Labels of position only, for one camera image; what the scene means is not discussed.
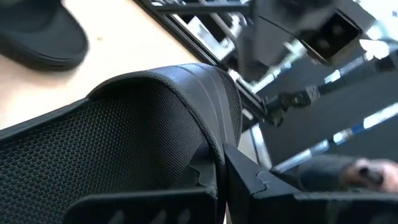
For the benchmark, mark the black rubber slide sandal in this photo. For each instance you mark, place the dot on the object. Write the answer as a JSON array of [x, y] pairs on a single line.
[[109, 140], [37, 37]]

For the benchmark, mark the person's forearm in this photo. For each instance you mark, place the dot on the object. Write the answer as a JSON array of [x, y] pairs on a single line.
[[323, 172]]

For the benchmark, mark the person's hand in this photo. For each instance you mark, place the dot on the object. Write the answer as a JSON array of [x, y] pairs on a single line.
[[382, 174]]

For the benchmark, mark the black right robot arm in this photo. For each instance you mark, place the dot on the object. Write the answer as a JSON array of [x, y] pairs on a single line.
[[273, 34]]

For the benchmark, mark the silver mounting bracket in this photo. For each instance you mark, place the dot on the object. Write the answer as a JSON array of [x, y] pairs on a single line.
[[228, 46]]

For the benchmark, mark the black clamp fitting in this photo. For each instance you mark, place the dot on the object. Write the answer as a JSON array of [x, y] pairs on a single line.
[[295, 99]]

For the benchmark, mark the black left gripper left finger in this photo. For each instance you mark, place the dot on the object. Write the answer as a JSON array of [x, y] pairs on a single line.
[[205, 177]]

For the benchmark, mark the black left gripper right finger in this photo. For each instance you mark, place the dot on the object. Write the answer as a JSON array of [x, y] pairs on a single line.
[[242, 174]]

